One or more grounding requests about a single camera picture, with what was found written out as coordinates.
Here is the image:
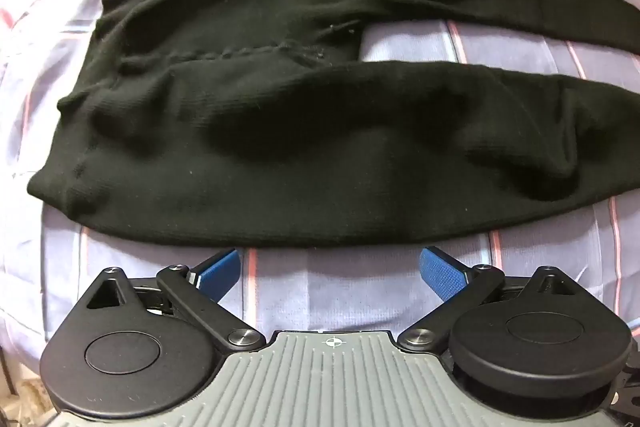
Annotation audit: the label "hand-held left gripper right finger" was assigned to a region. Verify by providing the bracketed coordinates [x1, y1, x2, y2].
[398, 247, 582, 352]

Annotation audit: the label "black pants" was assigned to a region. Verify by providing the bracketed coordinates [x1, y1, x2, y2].
[27, 0, 640, 249]

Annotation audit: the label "plaid bed sheet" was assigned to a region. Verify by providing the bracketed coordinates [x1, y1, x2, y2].
[0, 0, 640, 358]

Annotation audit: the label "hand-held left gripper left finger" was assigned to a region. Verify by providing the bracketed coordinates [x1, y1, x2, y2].
[86, 248, 267, 351]

